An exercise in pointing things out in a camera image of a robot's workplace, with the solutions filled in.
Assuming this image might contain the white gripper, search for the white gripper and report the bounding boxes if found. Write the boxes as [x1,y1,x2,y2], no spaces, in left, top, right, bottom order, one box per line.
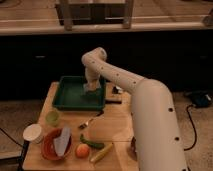
[85,68,100,86]

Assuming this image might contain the grey sponge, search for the grey sponge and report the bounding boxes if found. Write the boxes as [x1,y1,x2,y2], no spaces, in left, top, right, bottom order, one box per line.
[83,84,101,94]

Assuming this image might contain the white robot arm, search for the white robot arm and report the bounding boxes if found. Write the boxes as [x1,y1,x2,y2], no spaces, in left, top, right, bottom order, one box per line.
[81,47,189,171]

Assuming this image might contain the green plastic tray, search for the green plastic tray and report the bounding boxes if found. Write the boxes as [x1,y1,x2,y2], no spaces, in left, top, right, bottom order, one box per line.
[52,76,106,111]

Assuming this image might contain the light green cup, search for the light green cup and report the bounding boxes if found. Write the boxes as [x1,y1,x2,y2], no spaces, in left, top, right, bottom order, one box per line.
[45,111,59,127]

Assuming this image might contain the green chili pepper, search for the green chili pepper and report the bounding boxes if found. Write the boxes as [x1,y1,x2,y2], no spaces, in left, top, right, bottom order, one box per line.
[80,134,105,150]

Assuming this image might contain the orange fruit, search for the orange fruit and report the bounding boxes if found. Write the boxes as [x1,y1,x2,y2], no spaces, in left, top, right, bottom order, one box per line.
[75,144,90,158]

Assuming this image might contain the grey cloth in bowl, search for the grey cloth in bowl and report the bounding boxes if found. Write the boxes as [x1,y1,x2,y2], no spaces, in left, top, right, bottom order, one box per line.
[53,127,71,157]

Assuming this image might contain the yellow corn cob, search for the yellow corn cob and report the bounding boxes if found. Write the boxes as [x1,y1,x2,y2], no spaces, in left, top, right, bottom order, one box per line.
[90,143,113,163]

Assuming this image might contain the red bowl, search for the red bowl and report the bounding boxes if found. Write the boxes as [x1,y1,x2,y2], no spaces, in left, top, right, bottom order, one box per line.
[41,128,72,161]

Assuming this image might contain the black device on floor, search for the black device on floor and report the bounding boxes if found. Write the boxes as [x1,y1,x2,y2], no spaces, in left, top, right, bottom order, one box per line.
[186,91,212,108]

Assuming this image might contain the wooden frame stand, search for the wooden frame stand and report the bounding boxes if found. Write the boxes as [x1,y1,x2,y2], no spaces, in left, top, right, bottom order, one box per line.
[54,0,134,31]

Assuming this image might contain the black power cable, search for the black power cable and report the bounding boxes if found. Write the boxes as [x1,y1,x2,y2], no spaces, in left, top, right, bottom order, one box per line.
[183,104,198,152]

